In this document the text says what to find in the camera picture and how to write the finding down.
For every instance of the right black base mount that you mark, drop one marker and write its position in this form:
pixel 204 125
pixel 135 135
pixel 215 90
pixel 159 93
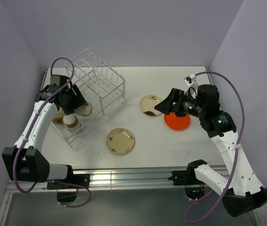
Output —
pixel 187 177

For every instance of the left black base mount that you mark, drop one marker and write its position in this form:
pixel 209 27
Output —
pixel 67 191

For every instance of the beige plate with red stamps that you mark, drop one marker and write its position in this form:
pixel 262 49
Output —
pixel 120 141

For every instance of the steel lined cup brown band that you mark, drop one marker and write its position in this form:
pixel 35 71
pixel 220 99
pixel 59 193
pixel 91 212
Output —
pixel 71 122

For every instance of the white wire dish rack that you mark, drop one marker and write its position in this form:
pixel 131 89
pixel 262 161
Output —
pixel 101 86

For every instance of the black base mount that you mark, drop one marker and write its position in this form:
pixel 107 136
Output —
pixel 187 177
pixel 67 191

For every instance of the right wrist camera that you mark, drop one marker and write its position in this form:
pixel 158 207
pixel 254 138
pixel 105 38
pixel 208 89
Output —
pixel 191 83

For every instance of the aluminium frame rail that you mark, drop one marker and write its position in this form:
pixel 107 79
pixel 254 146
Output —
pixel 157 147

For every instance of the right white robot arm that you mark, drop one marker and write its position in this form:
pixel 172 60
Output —
pixel 243 191

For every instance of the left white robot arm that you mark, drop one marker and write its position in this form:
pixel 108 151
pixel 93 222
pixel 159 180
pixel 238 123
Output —
pixel 24 160

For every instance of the orange plastic plate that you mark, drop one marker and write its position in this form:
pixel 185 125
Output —
pixel 177 123

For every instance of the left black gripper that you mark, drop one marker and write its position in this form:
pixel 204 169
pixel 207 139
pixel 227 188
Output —
pixel 78 100

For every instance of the white floral bowl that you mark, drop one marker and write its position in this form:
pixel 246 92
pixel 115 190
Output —
pixel 58 118

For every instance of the beige plate with black motif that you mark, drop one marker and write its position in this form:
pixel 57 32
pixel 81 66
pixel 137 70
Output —
pixel 147 104

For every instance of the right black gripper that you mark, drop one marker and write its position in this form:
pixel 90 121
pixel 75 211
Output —
pixel 175 95

